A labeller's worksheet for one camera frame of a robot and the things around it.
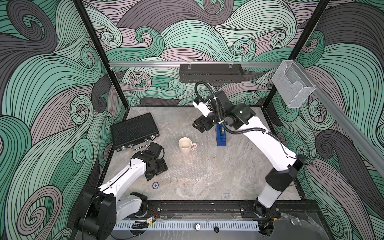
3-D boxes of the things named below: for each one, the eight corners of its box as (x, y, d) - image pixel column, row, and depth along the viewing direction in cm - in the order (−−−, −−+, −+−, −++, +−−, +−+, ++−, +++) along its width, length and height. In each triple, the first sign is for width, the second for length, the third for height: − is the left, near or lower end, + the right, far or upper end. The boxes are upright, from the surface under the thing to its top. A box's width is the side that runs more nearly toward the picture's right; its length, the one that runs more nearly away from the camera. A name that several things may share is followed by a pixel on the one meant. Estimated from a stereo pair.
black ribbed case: (117, 152, 96) (113, 147, 91) (114, 129, 108) (110, 123, 103) (160, 136, 104) (158, 131, 99) (152, 117, 116) (150, 111, 111)
